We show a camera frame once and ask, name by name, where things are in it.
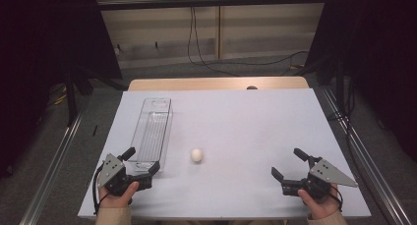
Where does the person's right hand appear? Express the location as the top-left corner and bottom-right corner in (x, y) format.
(297, 184), (342, 221)

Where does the wooden table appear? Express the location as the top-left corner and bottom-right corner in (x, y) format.
(127, 76), (311, 92)

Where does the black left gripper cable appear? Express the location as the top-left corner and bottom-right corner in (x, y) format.
(91, 164), (111, 217)

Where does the clear plastic storage container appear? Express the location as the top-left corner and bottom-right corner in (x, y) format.
(128, 97), (174, 173)

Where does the black curtain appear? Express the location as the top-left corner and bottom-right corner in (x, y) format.
(0, 0), (124, 180)
(303, 0), (417, 162)

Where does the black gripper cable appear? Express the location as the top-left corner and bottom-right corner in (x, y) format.
(328, 184), (344, 213)
(91, 164), (111, 217)

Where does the black metal stand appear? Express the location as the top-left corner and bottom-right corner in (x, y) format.
(63, 66), (131, 128)

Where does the aluminium floor rail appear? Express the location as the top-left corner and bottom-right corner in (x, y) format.
(319, 85), (415, 225)
(19, 101), (89, 225)

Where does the black hanging wall cable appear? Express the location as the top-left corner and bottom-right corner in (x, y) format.
(187, 6), (310, 78)

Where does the yellow cable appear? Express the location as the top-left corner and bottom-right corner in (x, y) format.
(48, 84), (78, 107)

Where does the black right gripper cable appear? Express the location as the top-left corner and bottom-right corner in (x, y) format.
(328, 184), (344, 213)

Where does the white egg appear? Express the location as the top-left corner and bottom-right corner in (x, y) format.
(190, 147), (205, 164)

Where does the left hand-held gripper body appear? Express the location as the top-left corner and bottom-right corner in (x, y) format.
(96, 152), (153, 197)

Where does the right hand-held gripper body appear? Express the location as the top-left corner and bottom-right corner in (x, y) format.
(281, 157), (359, 200)

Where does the black horizontal frame bar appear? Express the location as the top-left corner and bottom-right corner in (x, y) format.
(94, 0), (328, 12)

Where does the person's left hand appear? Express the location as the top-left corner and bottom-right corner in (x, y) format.
(98, 181), (141, 209)

